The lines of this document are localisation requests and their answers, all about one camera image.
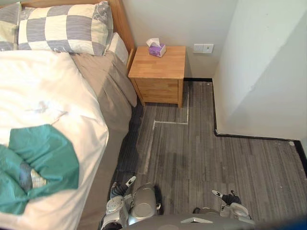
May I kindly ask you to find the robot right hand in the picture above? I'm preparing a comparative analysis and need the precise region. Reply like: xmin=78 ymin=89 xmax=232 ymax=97
xmin=211 ymin=189 xmax=242 ymax=207

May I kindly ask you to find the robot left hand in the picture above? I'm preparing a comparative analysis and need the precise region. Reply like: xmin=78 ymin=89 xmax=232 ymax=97
xmin=110 ymin=175 xmax=137 ymax=199

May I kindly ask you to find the teal green cloth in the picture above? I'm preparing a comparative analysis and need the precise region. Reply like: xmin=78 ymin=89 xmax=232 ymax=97
xmin=0 ymin=123 xmax=80 ymax=215

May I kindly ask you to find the taupe bed sheet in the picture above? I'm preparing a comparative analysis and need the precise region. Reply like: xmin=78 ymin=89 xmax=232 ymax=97
xmin=69 ymin=51 xmax=139 ymax=230

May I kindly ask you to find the robot grey torso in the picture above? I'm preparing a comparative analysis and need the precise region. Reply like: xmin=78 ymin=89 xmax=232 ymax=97
xmin=124 ymin=214 xmax=307 ymax=230

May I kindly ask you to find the black baseboard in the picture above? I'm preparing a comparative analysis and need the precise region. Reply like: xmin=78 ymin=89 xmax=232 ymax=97
xmin=183 ymin=77 xmax=307 ymax=181

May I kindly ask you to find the white floor tape line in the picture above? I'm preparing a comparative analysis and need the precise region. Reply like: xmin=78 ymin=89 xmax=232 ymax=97
xmin=153 ymin=85 xmax=190 ymax=129

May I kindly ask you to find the white duvet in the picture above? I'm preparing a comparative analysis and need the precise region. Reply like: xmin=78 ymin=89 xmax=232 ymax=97
xmin=0 ymin=49 xmax=110 ymax=230

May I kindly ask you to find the wooden nightstand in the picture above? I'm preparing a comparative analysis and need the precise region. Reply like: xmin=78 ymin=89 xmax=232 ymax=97
xmin=128 ymin=45 xmax=187 ymax=110

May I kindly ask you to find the purple tissue box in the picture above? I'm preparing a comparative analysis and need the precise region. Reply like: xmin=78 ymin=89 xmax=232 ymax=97
xmin=145 ymin=37 xmax=167 ymax=58

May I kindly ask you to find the grey cream checkered pillow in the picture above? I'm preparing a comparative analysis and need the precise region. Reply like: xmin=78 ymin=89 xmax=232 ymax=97
xmin=0 ymin=1 xmax=23 ymax=51
xmin=17 ymin=0 xmax=115 ymax=57

